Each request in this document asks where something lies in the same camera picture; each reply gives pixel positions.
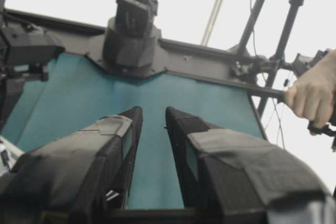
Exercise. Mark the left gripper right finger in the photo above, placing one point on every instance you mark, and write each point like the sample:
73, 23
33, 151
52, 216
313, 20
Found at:
244, 179

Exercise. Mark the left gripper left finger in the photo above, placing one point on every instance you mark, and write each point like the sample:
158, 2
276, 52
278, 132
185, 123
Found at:
80, 178

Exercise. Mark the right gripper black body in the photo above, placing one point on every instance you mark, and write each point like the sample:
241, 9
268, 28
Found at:
26, 52

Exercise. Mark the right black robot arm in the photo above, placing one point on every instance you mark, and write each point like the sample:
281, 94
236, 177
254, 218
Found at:
129, 46

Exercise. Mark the person's bare hand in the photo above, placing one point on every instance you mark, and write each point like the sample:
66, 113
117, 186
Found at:
312, 95

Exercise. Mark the black tripod stand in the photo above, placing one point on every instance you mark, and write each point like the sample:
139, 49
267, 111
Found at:
279, 28

